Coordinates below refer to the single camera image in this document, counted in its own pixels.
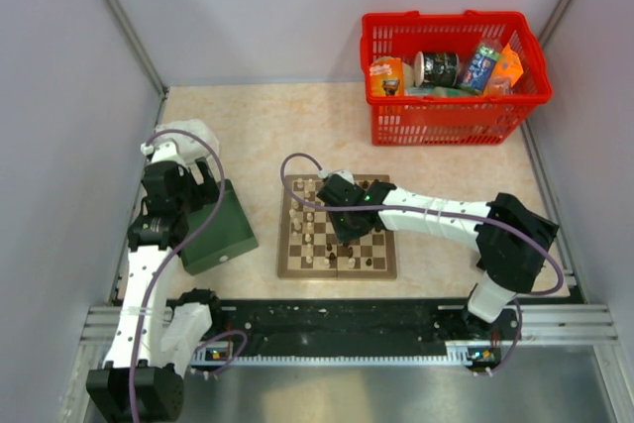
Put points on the orange snack package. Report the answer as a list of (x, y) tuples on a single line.
[(507, 71)]

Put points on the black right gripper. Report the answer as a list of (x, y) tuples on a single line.
[(343, 235)]

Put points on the green plastic tray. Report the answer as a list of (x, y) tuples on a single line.
[(227, 237)]

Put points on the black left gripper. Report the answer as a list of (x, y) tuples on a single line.
[(205, 193)]

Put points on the wooden chess board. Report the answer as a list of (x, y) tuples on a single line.
[(308, 248)]

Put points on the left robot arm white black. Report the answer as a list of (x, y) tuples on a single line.
[(142, 377)]

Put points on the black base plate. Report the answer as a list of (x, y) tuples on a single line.
[(354, 328)]

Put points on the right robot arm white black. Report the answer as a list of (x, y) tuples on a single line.
[(511, 240)]

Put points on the orange razor package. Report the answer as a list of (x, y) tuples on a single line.
[(387, 77)]

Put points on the black cup noodle container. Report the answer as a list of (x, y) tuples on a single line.
[(437, 69)]

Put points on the red plastic basket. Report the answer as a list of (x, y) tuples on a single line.
[(435, 115)]

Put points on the blue snack bag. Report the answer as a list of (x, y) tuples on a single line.
[(479, 68)]

